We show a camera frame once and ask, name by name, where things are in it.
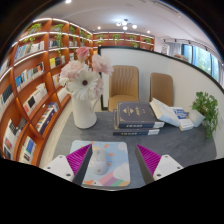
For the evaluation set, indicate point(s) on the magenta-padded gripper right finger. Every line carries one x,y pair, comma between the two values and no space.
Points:
163,166

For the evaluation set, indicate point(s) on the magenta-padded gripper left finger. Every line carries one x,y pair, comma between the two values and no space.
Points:
63,166

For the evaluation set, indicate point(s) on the pastel printed mouse pad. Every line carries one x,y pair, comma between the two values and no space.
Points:
116,163

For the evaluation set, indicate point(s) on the blue and white book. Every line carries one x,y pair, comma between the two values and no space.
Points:
185,118

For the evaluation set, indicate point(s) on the thick white book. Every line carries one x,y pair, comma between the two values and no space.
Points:
163,111

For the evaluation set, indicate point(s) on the white ceramic vase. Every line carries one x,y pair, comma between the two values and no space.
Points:
83,115

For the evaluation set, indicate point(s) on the white plant pot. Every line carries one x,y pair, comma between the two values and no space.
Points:
196,118

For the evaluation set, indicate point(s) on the green leafy plant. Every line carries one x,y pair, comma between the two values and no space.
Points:
208,106

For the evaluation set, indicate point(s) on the tan upholstered chair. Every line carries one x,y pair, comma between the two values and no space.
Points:
162,86
123,85

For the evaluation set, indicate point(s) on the orange wooden bookshelf unit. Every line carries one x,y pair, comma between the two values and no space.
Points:
30,86

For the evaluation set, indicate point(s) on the pink and white flowers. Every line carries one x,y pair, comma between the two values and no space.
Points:
83,78

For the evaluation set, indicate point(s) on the large window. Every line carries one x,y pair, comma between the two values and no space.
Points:
203,60

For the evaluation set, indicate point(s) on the ceiling lamp with round bulbs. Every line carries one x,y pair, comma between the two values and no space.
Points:
126,25

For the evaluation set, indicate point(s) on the white partition with black frame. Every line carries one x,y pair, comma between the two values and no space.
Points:
146,60

